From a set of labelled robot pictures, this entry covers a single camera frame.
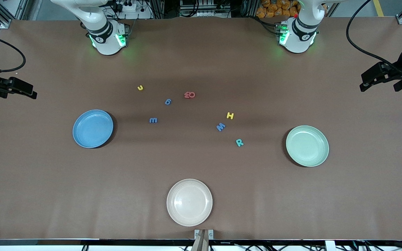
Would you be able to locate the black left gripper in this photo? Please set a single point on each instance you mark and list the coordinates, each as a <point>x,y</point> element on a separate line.
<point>399,74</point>

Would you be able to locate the yellow capital letter H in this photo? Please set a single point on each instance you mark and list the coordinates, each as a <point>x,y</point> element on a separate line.
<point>230,115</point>

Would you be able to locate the teal capital letter R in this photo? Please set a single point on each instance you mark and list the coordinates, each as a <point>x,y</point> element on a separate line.
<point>239,142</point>

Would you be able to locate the light blue capital letter M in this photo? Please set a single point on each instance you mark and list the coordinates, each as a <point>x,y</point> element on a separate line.
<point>221,127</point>

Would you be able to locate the coral red letter Q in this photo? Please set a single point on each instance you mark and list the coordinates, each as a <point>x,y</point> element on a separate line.
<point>186,94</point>

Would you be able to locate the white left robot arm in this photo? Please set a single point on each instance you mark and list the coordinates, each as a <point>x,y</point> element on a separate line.
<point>298,42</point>

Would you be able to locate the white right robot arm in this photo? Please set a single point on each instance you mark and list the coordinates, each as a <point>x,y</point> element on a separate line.
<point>105,45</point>

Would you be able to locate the blue plate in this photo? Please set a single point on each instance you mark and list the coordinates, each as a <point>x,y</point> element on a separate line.
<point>92,129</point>

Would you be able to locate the light green plate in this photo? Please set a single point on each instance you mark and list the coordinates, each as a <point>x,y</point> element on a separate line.
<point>307,146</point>

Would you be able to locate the pile of orange items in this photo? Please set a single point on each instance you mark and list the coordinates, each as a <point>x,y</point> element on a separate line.
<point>274,8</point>

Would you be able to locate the black equipment rack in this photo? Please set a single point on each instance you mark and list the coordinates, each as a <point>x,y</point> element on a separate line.
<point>204,7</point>

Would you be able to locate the brown table cover mat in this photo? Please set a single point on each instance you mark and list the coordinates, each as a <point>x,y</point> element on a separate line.
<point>201,164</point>

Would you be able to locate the beige plate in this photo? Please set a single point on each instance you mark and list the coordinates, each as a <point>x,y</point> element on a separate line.
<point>189,203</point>

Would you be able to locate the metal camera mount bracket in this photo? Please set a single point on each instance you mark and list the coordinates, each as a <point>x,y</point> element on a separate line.
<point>203,237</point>

